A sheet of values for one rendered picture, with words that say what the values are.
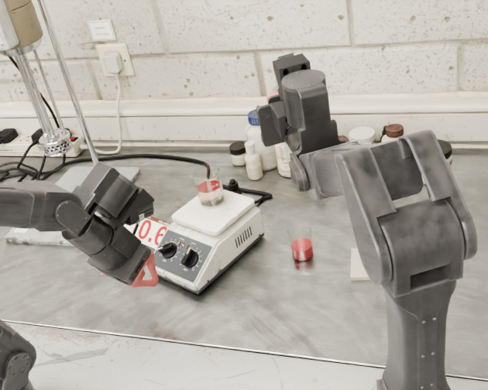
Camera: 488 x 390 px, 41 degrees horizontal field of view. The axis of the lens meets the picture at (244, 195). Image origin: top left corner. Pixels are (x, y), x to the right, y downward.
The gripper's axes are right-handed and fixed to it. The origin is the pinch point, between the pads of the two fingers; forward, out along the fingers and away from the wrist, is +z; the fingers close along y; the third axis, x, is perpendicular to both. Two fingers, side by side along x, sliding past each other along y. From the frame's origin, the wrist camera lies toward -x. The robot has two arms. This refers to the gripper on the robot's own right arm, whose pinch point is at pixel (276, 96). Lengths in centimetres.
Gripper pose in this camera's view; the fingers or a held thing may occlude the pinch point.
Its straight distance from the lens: 105.3
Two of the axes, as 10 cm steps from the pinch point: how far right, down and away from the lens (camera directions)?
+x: 1.7, 8.2, 5.4
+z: -2.3, -5.0, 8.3
